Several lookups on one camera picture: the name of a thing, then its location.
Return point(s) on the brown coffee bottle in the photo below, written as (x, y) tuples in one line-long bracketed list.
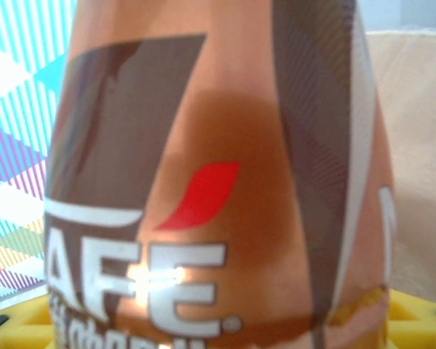
[(221, 163)]

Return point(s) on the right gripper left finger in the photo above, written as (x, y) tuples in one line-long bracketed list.
[(18, 327)]

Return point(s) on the round cream waste bin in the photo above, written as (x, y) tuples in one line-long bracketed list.
[(421, 145)]

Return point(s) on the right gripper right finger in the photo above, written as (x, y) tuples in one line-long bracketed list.
[(414, 327)]

